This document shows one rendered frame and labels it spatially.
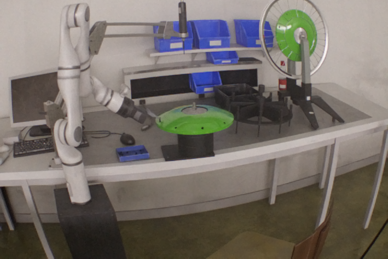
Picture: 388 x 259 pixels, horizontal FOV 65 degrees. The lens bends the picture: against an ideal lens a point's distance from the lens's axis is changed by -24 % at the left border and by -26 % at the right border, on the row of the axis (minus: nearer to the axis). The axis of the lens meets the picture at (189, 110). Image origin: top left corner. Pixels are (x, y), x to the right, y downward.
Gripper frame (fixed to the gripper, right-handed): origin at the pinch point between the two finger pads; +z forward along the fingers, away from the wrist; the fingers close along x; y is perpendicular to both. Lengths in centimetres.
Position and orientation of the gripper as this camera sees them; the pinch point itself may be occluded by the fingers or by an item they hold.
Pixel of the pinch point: (160, 118)
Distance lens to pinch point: 157.4
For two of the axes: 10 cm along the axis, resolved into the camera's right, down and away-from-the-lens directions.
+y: -5.1, 8.6, 0.6
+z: 7.9, 4.3, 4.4
